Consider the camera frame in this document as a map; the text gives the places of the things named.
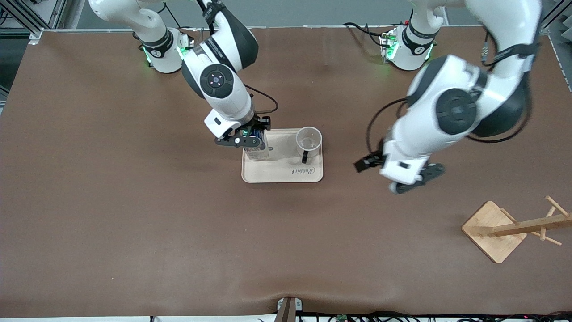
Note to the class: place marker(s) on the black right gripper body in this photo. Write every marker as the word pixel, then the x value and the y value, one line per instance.
pixel 261 123

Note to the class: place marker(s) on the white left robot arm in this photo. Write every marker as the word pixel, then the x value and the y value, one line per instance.
pixel 429 129

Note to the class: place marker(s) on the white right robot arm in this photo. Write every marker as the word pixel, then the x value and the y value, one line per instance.
pixel 223 94

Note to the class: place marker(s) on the cream tray with rabbit print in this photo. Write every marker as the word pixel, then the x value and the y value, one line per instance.
pixel 277 172

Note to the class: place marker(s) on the wooden mug rack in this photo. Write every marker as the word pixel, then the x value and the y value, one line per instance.
pixel 491 241

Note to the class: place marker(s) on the metal table clamp bracket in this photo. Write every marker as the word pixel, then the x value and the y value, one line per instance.
pixel 289 311

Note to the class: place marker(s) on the aluminium frame profile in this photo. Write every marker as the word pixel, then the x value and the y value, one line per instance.
pixel 33 31
pixel 547 24

